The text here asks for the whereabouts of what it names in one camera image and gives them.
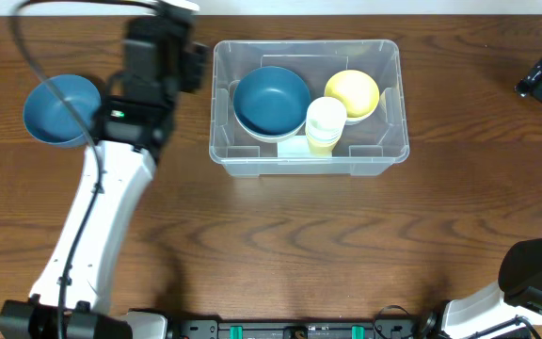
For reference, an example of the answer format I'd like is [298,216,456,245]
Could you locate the white label in container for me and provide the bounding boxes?
[277,136,312,158]

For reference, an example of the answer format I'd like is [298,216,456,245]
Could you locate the cream bowl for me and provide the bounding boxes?
[235,116,305,143]

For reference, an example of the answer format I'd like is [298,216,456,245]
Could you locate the yellow cup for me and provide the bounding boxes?
[308,140,336,157]
[307,136,340,148]

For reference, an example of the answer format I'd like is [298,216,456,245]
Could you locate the light blue cup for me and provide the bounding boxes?
[306,130,342,140]

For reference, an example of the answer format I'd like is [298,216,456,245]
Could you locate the cream cup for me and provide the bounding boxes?
[306,97,347,132]

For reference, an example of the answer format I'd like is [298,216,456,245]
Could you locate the dark blue bowl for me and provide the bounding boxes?
[232,66,311,135]
[23,74,101,148]

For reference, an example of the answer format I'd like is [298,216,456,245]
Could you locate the clear plastic storage container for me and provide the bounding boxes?
[209,40,410,177]

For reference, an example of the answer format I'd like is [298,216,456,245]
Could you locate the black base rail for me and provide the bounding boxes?
[124,310,531,339]

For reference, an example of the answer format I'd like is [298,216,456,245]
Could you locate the yellow small bowl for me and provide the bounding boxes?
[324,70,380,120]

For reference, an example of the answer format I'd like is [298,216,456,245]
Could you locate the white small bowl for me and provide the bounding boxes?
[345,111,373,126]

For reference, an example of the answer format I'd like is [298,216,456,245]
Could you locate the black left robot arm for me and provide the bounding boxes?
[0,4,207,338]

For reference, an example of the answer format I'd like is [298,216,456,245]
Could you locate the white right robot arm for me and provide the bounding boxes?
[413,57,542,338]

